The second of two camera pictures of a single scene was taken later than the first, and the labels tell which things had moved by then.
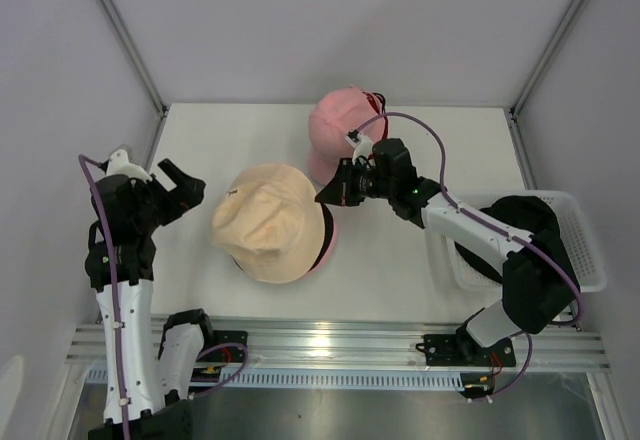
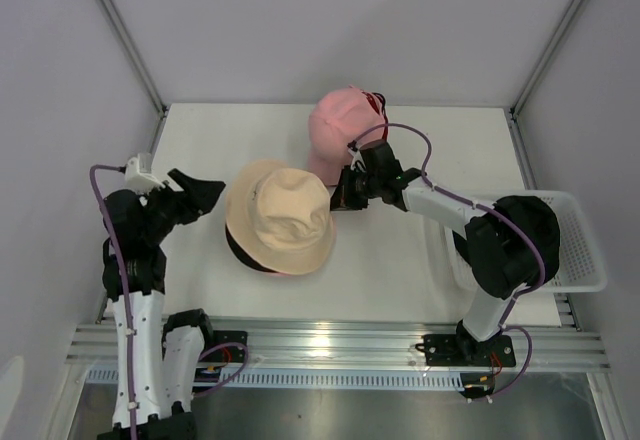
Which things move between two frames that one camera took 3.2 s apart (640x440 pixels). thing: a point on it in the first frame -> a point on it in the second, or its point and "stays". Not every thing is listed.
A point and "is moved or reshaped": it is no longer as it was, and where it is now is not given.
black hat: x=328 y=235 -> x=243 y=254
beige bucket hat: x=269 y=222 is moved or reshaped
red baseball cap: x=375 y=104 stays
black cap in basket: x=523 y=213 stays
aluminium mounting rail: x=367 y=344 stays
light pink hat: x=335 y=114 stays
